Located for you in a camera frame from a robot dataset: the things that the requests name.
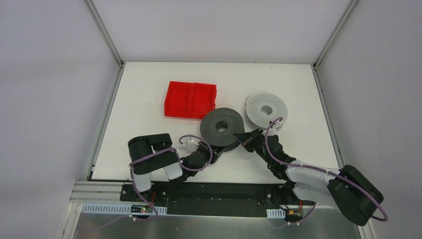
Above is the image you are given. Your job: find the black cable spool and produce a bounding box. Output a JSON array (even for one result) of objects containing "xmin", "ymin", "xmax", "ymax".
[{"xmin": 200, "ymin": 108, "xmax": 245, "ymax": 151}]

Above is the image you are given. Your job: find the white translucent cable spool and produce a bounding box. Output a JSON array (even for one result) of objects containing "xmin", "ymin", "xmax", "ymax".
[{"xmin": 245, "ymin": 93, "xmax": 288, "ymax": 130}]

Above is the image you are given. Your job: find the red two-compartment bin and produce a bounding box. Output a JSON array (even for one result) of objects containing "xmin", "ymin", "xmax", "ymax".
[{"xmin": 164, "ymin": 81, "xmax": 217, "ymax": 120}]

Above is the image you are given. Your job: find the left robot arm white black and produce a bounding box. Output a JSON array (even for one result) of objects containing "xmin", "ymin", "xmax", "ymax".
[{"xmin": 127, "ymin": 133, "xmax": 230, "ymax": 201}]

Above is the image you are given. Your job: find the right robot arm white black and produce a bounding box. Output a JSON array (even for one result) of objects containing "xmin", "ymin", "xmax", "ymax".
[{"xmin": 234, "ymin": 129, "xmax": 384, "ymax": 226}]

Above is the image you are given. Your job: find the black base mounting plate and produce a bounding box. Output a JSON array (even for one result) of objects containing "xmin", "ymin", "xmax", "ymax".
[{"xmin": 141, "ymin": 182, "xmax": 312, "ymax": 218}]

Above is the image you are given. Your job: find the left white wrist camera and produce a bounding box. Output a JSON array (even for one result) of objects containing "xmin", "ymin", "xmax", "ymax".
[{"xmin": 184, "ymin": 137, "xmax": 199, "ymax": 151}]

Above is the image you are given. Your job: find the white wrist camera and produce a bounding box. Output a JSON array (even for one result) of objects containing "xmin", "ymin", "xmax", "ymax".
[
  {"xmin": 184, "ymin": 137, "xmax": 199, "ymax": 151},
  {"xmin": 270, "ymin": 119, "xmax": 284, "ymax": 132}
]

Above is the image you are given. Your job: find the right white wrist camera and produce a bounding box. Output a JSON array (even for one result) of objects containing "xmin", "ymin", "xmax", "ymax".
[{"xmin": 270, "ymin": 119, "xmax": 284, "ymax": 132}]

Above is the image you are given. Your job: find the white slotted cable duct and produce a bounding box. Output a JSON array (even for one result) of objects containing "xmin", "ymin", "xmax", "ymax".
[{"xmin": 81, "ymin": 203, "xmax": 167, "ymax": 216}]

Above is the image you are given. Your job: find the right aluminium frame post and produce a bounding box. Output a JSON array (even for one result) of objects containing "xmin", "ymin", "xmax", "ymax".
[{"xmin": 314, "ymin": 0, "xmax": 360, "ymax": 69}]

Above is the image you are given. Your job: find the aluminium frame post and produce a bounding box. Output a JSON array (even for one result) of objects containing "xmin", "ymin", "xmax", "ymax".
[
  {"xmin": 83, "ymin": 0, "xmax": 124, "ymax": 68},
  {"xmin": 314, "ymin": 0, "xmax": 360, "ymax": 69}
]

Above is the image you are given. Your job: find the left aluminium frame post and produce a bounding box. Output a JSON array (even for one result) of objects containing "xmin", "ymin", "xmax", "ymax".
[{"xmin": 83, "ymin": 0, "xmax": 124, "ymax": 68}]

